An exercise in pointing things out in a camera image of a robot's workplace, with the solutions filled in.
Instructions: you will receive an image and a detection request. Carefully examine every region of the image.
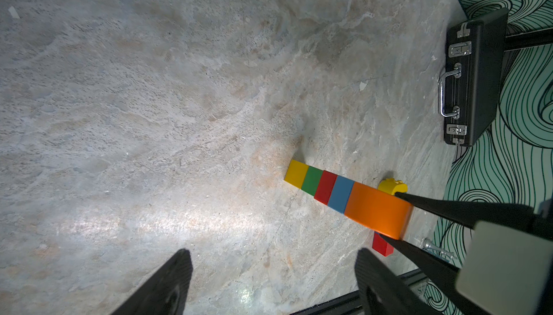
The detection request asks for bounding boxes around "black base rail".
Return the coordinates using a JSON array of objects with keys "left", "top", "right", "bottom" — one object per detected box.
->
[{"left": 293, "top": 269, "right": 429, "bottom": 315}]

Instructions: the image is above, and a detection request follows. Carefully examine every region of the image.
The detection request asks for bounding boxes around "light blue lego brick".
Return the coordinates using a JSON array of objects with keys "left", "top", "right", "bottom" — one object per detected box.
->
[{"left": 328, "top": 176, "right": 354, "bottom": 214}]

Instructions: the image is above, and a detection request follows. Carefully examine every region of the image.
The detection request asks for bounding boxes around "red square lego brick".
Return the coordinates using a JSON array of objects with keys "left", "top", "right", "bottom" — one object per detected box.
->
[{"left": 372, "top": 232, "right": 394, "bottom": 257}]

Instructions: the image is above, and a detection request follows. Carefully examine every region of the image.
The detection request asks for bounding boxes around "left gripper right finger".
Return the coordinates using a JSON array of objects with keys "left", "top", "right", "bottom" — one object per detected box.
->
[{"left": 354, "top": 248, "right": 440, "bottom": 315}]

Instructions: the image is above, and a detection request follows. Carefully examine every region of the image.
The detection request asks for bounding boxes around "black briefcase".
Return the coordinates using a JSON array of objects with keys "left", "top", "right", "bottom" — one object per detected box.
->
[{"left": 438, "top": 8, "right": 508, "bottom": 147}]

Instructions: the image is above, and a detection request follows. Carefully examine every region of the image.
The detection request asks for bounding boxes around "yellow curved lego brick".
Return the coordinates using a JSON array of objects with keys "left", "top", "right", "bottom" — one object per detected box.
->
[{"left": 377, "top": 178, "right": 408, "bottom": 196}]

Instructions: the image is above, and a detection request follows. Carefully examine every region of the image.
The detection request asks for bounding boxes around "yellow square lego brick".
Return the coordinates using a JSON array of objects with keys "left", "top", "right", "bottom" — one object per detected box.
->
[{"left": 284, "top": 160, "right": 309, "bottom": 189}]

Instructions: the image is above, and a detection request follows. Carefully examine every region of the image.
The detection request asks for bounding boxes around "orange curved lego brick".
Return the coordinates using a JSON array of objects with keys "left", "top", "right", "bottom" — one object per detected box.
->
[{"left": 344, "top": 182, "right": 413, "bottom": 240}]

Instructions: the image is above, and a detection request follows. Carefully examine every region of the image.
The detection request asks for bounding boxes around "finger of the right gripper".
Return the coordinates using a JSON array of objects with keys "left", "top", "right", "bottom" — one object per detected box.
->
[
  {"left": 380, "top": 235, "right": 488, "bottom": 314},
  {"left": 395, "top": 193, "right": 536, "bottom": 229}
]

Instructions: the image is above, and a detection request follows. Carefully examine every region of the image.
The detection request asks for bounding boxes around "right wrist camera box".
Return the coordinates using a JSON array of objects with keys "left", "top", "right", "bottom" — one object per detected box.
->
[{"left": 455, "top": 221, "right": 552, "bottom": 314}]

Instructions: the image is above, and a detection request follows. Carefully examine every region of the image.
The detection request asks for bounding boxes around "red long lego brick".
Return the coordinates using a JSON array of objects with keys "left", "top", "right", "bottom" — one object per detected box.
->
[{"left": 314, "top": 170, "right": 338, "bottom": 206}]

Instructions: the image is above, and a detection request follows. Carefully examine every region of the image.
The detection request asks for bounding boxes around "green square lego brick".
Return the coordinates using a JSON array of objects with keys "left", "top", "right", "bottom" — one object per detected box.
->
[{"left": 301, "top": 166, "right": 323, "bottom": 196}]

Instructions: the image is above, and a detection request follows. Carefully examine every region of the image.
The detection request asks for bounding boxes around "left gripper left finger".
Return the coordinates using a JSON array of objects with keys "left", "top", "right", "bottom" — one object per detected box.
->
[{"left": 112, "top": 249, "right": 193, "bottom": 315}]

